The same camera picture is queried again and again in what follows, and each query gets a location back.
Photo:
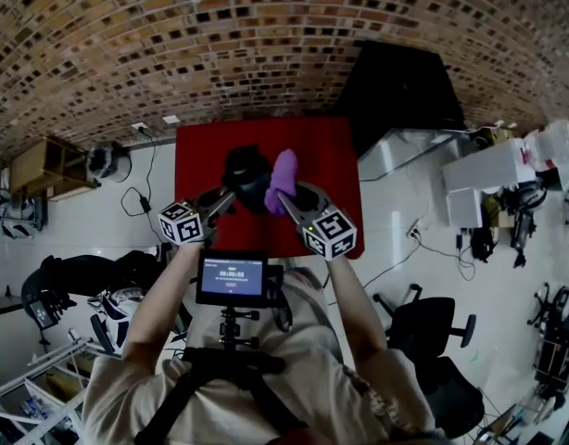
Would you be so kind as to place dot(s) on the black bag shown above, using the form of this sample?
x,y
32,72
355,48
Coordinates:
x,y
483,244

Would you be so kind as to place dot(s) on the white metal rack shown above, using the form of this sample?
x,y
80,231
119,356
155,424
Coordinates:
x,y
48,359

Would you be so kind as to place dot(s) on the small lit monitor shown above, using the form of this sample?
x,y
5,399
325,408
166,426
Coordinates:
x,y
42,313

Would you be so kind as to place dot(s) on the table with red tablecloth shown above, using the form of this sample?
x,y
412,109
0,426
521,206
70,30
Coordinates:
x,y
321,165

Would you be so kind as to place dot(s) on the person's left forearm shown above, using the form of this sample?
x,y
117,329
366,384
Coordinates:
x,y
159,304

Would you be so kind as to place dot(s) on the white floor power strip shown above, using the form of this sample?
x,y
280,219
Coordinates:
x,y
414,230

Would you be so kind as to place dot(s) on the wooden shelf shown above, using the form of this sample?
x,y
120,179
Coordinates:
x,y
34,169

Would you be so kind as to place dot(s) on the white and black backpack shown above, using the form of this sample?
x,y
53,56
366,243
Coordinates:
x,y
122,304

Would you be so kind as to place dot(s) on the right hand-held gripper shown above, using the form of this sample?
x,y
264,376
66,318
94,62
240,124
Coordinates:
x,y
331,234

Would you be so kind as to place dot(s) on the white trash bin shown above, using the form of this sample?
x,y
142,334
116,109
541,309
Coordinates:
x,y
108,162

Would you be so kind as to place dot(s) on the white wall outlet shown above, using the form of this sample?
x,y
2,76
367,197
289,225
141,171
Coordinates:
x,y
139,126

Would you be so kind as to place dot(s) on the black table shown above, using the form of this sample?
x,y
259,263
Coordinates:
x,y
80,271

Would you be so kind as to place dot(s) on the person's beige shirt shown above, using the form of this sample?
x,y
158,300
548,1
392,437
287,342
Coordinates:
x,y
229,401

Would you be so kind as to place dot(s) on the black chest harness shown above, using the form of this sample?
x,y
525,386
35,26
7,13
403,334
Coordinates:
x,y
229,359

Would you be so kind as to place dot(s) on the white wall plate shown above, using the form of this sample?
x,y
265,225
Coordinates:
x,y
170,119

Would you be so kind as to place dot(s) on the white desk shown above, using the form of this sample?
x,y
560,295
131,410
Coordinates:
x,y
479,169

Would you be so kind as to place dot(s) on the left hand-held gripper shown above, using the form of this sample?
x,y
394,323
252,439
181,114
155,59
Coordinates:
x,y
180,223

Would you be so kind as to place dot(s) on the purple cloth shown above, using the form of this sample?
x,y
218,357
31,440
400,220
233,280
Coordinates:
x,y
284,179

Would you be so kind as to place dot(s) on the black equipment cart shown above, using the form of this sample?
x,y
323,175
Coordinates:
x,y
558,350

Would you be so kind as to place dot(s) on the person's right forearm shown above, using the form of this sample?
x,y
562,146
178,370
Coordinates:
x,y
358,313

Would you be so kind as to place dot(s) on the black stand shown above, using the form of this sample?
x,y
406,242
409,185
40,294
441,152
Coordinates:
x,y
521,230

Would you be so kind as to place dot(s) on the metal cart with white gear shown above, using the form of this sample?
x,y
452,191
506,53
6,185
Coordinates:
x,y
16,211

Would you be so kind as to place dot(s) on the black cabinet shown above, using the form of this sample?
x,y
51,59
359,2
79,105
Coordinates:
x,y
405,86

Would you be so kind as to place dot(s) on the black chest monitor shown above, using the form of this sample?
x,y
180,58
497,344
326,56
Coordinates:
x,y
231,278

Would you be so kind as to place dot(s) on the black office chair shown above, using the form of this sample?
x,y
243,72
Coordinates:
x,y
423,322
104,336

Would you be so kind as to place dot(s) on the clear plastic container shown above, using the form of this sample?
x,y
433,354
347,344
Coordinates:
x,y
560,142

